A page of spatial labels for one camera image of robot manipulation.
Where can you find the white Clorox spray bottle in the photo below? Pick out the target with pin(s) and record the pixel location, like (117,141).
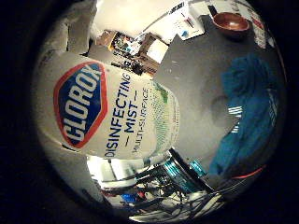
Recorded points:
(124,118)

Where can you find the teal cloth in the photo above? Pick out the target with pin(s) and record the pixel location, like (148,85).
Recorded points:
(249,124)

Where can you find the cluttered wooden shelf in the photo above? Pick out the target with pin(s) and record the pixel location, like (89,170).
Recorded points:
(149,56)

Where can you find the white printed paper sheet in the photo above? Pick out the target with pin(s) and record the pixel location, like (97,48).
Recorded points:
(183,21)

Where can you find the brown wooden bowl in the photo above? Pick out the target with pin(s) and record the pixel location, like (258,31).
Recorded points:
(231,23)

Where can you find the black teal table frame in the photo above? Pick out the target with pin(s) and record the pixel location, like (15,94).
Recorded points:
(174,169)

